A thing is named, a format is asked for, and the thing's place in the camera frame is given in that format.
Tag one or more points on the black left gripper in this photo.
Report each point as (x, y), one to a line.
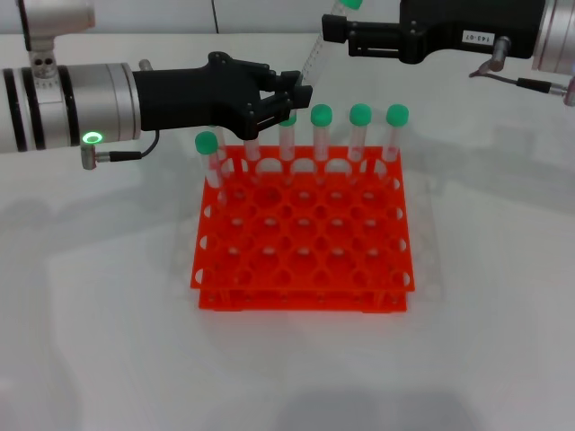
(188, 99)

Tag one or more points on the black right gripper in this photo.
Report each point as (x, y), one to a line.
(449, 22)

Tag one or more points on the green-capped tube black graduations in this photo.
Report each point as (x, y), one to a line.
(314, 54)

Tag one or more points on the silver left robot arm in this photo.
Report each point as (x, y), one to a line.
(45, 103)

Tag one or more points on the orange plastic test tube rack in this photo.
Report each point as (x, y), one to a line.
(305, 251)

